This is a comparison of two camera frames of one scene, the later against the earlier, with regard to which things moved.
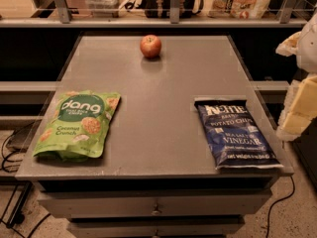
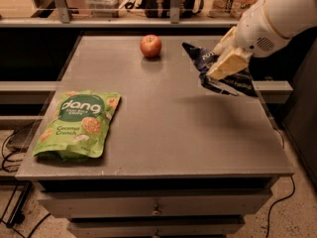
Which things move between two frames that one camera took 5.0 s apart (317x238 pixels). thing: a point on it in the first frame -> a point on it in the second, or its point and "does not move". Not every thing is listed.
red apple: x=151 y=46 does not move
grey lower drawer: x=94 y=226 does not move
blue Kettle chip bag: x=237 y=138 -> x=238 y=83
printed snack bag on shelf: x=241 y=1 does not move
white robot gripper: x=308 y=47 -> x=257 y=34
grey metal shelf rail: x=65 y=21 does not move
